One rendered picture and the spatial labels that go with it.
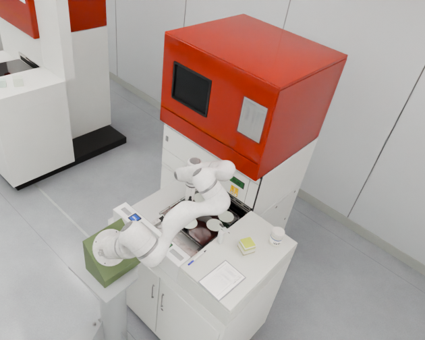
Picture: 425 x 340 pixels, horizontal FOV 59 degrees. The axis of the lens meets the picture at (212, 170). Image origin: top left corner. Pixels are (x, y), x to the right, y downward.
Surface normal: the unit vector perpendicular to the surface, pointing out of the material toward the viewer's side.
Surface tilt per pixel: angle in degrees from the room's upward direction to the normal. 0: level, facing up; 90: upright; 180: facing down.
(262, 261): 0
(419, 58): 90
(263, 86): 90
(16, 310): 0
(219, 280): 0
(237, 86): 90
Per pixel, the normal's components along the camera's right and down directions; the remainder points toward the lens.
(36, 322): 0.13, -0.77
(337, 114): -0.66, 0.40
